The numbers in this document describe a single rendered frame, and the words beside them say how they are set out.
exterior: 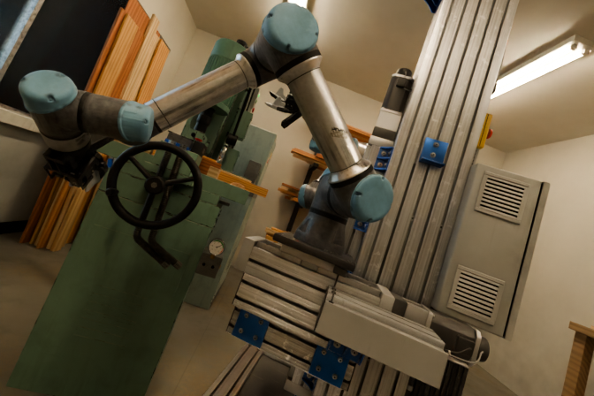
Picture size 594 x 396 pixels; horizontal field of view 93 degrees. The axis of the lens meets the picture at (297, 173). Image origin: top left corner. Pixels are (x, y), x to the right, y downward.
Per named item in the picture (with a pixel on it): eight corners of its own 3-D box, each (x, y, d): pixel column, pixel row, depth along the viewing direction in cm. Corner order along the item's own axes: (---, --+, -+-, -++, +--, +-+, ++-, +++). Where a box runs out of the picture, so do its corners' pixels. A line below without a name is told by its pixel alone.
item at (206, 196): (113, 169, 106) (118, 158, 106) (132, 171, 126) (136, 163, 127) (216, 205, 114) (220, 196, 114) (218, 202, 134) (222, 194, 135)
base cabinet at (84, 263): (1, 387, 95) (95, 188, 104) (87, 312, 151) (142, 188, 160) (138, 414, 103) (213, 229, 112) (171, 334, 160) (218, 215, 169)
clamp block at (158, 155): (148, 162, 100) (159, 139, 101) (158, 165, 113) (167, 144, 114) (190, 178, 103) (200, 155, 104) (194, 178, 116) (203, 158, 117)
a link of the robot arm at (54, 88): (69, 106, 46) (2, 93, 43) (84, 146, 54) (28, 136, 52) (86, 74, 50) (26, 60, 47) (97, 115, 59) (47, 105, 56)
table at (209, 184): (76, 145, 95) (84, 128, 96) (113, 155, 125) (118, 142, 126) (246, 207, 107) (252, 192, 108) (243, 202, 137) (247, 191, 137)
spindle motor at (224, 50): (187, 94, 121) (216, 31, 125) (193, 105, 138) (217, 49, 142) (227, 110, 124) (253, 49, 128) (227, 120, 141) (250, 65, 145)
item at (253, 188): (136, 148, 122) (140, 140, 123) (138, 149, 124) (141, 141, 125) (265, 197, 134) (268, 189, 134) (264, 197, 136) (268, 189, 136)
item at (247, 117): (228, 133, 149) (239, 107, 151) (228, 136, 158) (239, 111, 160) (243, 139, 151) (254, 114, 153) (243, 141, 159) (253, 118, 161)
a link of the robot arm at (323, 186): (336, 217, 92) (349, 178, 94) (358, 224, 79) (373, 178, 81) (303, 204, 88) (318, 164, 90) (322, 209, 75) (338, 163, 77)
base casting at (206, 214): (95, 188, 104) (106, 165, 105) (143, 188, 160) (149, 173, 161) (213, 229, 113) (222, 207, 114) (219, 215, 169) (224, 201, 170)
